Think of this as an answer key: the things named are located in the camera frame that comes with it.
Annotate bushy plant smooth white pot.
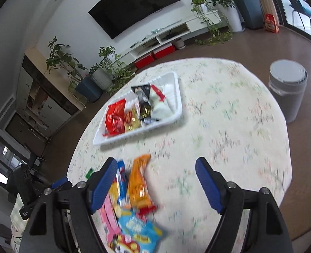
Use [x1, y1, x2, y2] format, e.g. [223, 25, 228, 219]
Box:
[211, 0, 244, 33]

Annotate orange snack packet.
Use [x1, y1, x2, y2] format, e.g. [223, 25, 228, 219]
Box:
[125, 154, 157, 215]

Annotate black snack packet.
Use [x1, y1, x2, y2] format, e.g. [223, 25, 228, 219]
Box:
[131, 84, 156, 123]

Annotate red paper bag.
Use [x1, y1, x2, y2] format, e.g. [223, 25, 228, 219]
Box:
[265, 14, 280, 33]

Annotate pink snack packet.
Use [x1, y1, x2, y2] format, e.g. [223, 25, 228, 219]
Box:
[100, 192, 121, 243]

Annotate black balcony chair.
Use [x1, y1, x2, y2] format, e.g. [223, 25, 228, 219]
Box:
[285, 0, 311, 29]

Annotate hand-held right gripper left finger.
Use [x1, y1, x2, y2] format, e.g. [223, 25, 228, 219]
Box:
[26, 157, 118, 238]

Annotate clear plastic snack packet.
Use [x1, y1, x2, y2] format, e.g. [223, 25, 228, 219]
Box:
[124, 92, 140, 116]

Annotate light blue panda snack packet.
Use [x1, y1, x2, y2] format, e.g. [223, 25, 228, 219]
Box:
[109, 207, 168, 253]

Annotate red storage box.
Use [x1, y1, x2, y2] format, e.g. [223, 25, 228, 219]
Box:
[134, 53, 155, 69]
[153, 45, 176, 59]

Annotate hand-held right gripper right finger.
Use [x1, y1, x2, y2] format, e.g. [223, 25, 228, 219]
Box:
[195, 157, 286, 237]

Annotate white snack packet red ribbon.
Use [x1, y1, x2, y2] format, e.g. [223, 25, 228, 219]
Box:
[148, 84, 177, 121]

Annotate plant in ribbed white pot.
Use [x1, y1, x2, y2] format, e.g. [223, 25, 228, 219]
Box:
[89, 63, 115, 91]

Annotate gold and red snack packet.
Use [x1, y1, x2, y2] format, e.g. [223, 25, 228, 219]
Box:
[124, 111, 143, 132]

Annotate black wall television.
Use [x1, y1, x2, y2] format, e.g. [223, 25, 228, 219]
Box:
[88, 0, 181, 39]

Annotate large red snack packet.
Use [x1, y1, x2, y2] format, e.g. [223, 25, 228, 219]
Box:
[103, 98, 127, 137]

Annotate grey trash can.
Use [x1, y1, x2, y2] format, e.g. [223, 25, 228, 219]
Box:
[268, 59, 308, 124]

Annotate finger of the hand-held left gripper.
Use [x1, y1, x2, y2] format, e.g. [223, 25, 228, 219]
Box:
[50, 177, 73, 191]

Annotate tall leafy plant grey pot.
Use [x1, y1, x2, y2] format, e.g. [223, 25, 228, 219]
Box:
[45, 36, 104, 103]

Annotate white television cabinet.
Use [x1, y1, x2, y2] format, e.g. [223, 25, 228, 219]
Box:
[113, 13, 222, 67]

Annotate blue cake packet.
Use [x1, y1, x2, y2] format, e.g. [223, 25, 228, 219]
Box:
[109, 159, 129, 217]

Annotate broad leaf plant grey pot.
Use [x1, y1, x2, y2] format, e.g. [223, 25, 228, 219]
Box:
[205, 0, 264, 31]

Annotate beige curtain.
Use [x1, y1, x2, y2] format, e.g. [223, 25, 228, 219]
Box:
[261, 0, 282, 27]

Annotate floral tablecloth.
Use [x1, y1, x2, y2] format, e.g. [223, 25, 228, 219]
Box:
[66, 57, 297, 253]

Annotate black framed glass door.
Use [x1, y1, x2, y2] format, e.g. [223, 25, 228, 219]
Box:
[266, 0, 311, 45]

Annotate white storage cupboard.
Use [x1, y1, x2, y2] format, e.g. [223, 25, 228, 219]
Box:
[13, 55, 82, 137]

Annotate white plastic tray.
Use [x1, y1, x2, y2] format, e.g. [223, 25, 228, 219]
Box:
[93, 71, 184, 145]

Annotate trailing vine plant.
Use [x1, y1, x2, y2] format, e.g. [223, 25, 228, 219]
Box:
[190, 0, 234, 45]
[97, 46, 136, 95]

